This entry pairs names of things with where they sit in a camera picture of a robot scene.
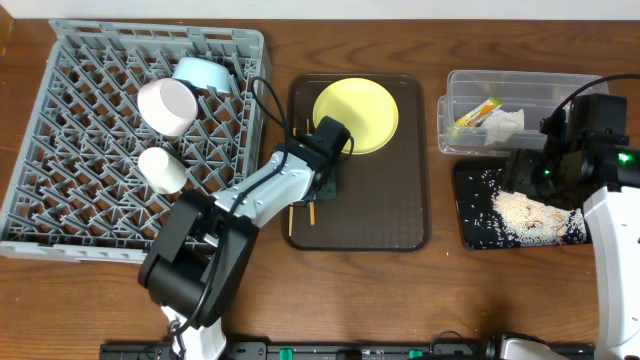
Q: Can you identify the white paper napkin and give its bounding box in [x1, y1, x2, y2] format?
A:
[481, 109, 525, 146]

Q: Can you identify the green orange snack wrapper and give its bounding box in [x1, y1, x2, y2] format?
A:
[455, 97, 503, 128]

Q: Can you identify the yellow round plate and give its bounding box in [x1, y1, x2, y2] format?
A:
[313, 78, 399, 155]

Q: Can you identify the light blue bowl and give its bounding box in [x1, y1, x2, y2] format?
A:
[172, 57, 231, 93]

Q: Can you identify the white paper cup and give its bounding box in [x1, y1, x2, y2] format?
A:
[138, 147, 187, 194]

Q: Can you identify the pink white bowl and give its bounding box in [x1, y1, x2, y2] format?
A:
[137, 78, 198, 136]

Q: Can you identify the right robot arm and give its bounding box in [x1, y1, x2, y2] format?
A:
[502, 93, 639, 359]

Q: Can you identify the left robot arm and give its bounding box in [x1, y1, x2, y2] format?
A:
[138, 117, 353, 359]

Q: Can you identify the spilled rice pile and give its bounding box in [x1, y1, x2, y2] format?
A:
[462, 169, 587, 249]

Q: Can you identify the dark brown serving tray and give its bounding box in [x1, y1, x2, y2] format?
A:
[281, 74, 430, 252]

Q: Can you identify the black plastic bin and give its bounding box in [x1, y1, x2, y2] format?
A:
[451, 158, 594, 251]

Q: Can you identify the clear plastic bin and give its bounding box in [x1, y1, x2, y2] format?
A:
[437, 70, 598, 157]

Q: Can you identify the grey plastic dish rack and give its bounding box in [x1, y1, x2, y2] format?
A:
[1, 20, 271, 264]

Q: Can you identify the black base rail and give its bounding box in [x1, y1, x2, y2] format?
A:
[98, 341, 596, 360]

